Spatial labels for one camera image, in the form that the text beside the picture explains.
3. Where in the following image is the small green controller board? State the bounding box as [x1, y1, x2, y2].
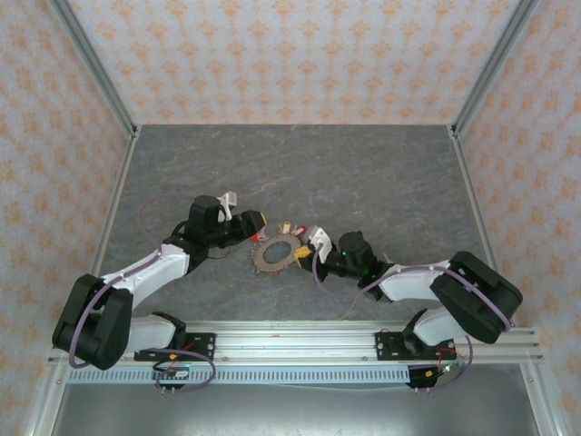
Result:
[424, 362, 456, 381]
[152, 364, 192, 382]

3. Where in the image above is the grey metal front panel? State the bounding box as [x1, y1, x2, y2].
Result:
[49, 383, 542, 436]

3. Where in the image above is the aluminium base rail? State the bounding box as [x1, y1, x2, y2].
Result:
[47, 320, 544, 364]

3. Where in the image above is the aluminium table side rail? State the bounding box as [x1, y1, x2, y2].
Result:
[448, 129, 566, 436]
[23, 131, 143, 436]

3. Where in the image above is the slotted grey cable duct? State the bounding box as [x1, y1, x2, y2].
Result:
[67, 365, 412, 385]

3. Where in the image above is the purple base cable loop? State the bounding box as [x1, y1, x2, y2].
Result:
[144, 347, 216, 394]

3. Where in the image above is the aluminium frame post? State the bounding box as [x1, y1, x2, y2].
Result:
[447, 0, 541, 140]
[47, 0, 140, 140]

